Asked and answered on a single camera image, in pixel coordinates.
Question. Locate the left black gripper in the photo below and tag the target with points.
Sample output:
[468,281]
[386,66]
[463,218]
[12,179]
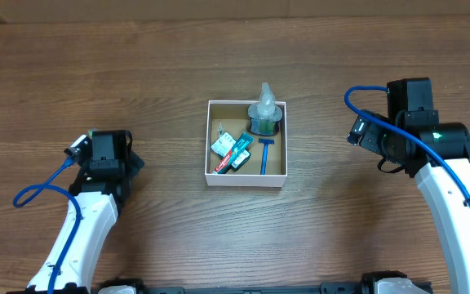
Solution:
[135,162]

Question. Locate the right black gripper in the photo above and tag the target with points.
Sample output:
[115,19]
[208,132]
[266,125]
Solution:
[382,147]

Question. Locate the green white soap packet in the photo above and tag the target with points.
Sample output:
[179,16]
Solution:
[229,149]

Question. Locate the teal toothpaste tube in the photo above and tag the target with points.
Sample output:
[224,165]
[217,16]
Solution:
[233,153]

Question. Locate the clear pump bottle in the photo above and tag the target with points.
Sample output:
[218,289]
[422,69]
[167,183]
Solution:
[264,115]

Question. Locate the blue razor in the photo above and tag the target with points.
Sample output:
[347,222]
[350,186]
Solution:
[266,143]

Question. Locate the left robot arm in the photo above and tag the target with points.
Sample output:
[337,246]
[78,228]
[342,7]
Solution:
[70,265]

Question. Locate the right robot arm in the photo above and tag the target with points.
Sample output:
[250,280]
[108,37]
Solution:
[435,154]

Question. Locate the white cardboard box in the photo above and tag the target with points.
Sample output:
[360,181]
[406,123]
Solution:
[231,116]

